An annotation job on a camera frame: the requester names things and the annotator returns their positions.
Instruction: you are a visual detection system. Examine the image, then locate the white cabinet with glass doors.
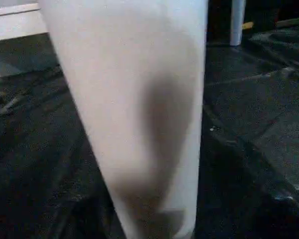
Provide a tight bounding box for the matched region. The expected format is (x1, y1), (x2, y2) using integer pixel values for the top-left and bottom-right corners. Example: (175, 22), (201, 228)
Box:
(0, 3), (48, 43)

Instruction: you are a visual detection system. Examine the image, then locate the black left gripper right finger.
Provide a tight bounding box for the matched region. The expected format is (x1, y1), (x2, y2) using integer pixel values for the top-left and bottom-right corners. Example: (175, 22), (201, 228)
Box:
(194, 137), (299, 239)

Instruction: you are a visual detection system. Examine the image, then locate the black mat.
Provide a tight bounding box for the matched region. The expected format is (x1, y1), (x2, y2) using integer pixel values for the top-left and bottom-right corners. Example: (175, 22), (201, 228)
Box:
(0, 27), (299, 239)

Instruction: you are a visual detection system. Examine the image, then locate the black furniture with gold label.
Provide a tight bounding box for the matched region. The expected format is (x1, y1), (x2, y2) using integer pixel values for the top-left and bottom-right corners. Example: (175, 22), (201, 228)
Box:
(207, 0), (299, 45)

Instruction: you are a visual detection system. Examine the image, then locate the white plastic table leg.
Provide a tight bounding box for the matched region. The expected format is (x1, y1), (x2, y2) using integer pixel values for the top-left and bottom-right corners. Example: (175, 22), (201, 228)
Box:
(39, 0), (209, 239)
(230, 0), (247, 47)

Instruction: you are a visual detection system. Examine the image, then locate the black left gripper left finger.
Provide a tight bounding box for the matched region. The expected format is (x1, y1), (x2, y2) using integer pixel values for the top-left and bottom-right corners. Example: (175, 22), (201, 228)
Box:
(50, 192), (125, 239)

